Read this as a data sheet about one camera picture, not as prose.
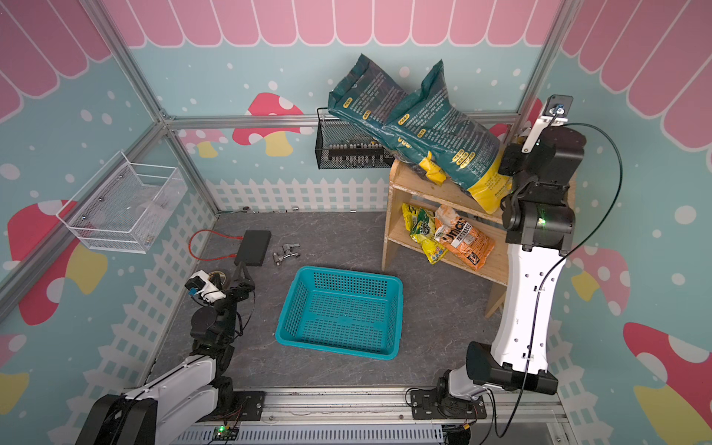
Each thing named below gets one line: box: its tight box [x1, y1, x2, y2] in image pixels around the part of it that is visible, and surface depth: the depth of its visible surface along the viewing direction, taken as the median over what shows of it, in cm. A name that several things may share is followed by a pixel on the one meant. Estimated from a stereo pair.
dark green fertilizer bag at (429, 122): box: [383, 59, 514, 215], surface depth 58 cm
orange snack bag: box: [434, 204, 496, 272], surface depth 79 cm
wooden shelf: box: [381, 158, 510, 318], surface depth 79 cm
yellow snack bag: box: [401, 202, 449, 265], surface depth 81 cm
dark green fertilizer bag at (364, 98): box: [327, 53, 448, 186], surface depth 62 cm
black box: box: [233, 229, 272, 267], surface depth 111 cm
